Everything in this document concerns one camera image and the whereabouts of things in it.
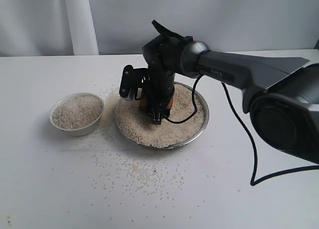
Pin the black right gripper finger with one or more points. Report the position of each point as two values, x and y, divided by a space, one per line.
158 114

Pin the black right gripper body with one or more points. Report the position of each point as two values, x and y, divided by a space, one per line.
160 71

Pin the brown wooden cup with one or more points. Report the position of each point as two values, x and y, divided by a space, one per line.
145 99

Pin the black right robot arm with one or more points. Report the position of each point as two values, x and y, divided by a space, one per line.
281 94

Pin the round steel rice tray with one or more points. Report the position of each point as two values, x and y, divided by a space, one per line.
138 127

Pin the white ceramic rice bowl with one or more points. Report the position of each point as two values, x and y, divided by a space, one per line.
77 114

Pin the white backdrop curtain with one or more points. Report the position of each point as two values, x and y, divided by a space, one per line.
92 27

